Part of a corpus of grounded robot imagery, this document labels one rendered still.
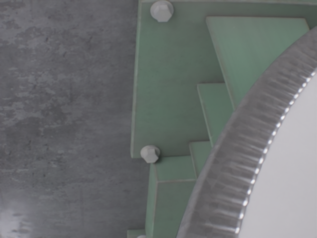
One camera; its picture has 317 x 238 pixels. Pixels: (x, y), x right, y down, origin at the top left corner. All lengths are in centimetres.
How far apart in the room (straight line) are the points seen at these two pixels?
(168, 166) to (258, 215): 73
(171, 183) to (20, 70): 35
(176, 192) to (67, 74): 31
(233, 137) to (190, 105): 59
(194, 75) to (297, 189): 60
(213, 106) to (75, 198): 41
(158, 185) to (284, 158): 67
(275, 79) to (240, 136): 9
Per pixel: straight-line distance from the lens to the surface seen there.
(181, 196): 124
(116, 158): 125
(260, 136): 56
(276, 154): 55
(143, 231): 144
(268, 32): 101
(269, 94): 60
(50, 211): 138
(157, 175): 120
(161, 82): 110
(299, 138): 57
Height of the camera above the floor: 83
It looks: 44 degrees down
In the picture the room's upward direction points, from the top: 170 degrees clockwise
